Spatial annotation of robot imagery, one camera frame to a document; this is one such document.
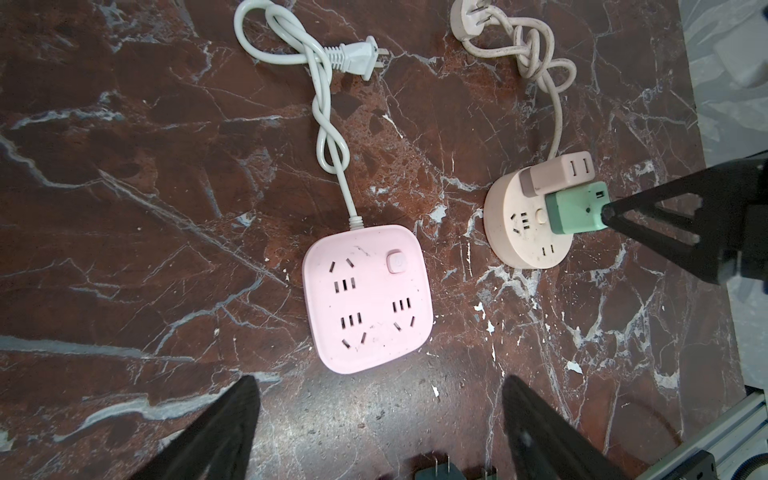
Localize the white power strip cable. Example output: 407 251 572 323
232 0 390 232

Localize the pink plug adapter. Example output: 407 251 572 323
520 151 595 197

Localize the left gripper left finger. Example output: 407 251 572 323
132 375 261 480

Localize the teal plug adapter far left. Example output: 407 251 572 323
414 463 466 480

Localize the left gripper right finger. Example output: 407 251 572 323
502 375 627 479

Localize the aluminium front rail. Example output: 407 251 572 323
640 390 767 479

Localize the pink square power strip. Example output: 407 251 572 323
302 225 434 374

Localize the green plug adapter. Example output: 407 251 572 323
545 181 610 235

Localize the beige power strip cable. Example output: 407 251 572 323
448 0 578 163

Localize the teal plug adapter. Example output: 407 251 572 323
467 467 499 480
414 463 466 480

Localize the beige round power strip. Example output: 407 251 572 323
483 168 573 269

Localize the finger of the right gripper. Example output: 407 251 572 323
601 151 767 285

